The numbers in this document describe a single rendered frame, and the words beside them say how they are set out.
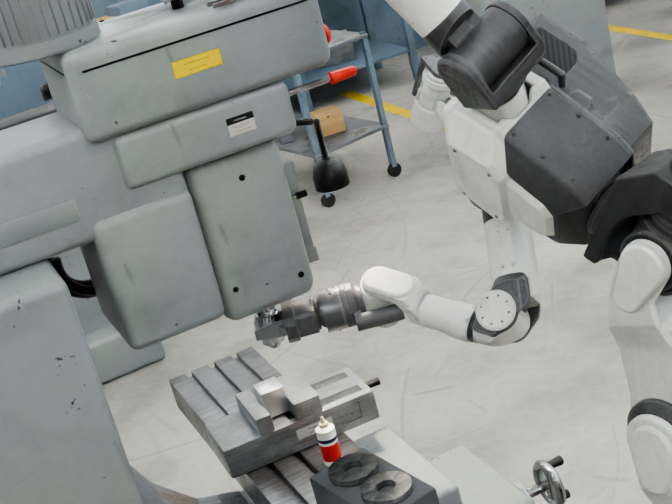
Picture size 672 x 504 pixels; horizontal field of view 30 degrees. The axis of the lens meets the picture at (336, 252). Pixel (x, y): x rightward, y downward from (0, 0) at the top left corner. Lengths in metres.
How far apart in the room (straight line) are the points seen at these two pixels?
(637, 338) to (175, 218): 0.83
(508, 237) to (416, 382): 2.45
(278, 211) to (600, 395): 2.35
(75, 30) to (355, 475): 0.89
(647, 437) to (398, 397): 2.53
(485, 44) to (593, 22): 5.14
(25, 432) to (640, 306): 1.05
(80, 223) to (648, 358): 1.01
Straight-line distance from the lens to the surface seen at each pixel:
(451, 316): 2.40
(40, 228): 2.20
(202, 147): 2.23
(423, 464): 2.72
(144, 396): 5.30
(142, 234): 2.24
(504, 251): 2.39
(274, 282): 2.36
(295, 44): 2.26
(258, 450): 2.68
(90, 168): 2.20
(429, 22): 2.05
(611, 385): 4.53
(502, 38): 2.07
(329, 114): 6.98
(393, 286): 2.43
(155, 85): 2.18
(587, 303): 5.14
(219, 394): 3.05
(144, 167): 2.21
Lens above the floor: 2.24
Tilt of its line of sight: 21 degrees down
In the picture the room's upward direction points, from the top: 14 degrees counter-clockwise
